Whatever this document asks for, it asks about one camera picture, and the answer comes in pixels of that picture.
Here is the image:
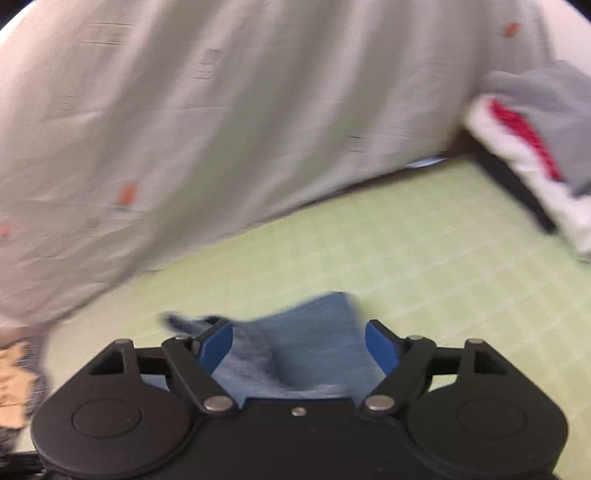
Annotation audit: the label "beige garment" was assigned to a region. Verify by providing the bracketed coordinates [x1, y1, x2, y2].
[0, 342, 40, 430]

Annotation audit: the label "green checked bed sheet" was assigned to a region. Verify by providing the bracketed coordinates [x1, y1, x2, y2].
[44, 157, 591, 480]

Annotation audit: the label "grey white red garment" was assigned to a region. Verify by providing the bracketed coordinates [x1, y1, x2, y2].
[464, 60, 591, 261]

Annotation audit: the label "blue denim jeans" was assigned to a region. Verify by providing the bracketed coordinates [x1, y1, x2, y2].
[159, 291, 384, 400]

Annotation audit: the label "dark blue striped garment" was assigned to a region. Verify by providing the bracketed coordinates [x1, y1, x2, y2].
[0, 332, 51, 462]

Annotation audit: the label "grey printed blanket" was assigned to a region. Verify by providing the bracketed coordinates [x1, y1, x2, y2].
[0, 0, 559, 328]

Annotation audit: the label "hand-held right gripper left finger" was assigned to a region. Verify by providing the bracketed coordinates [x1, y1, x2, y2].
[88, 320, 241, 415]

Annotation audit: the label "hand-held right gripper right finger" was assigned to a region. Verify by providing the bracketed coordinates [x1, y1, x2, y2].
[362, 319, 509, 415]

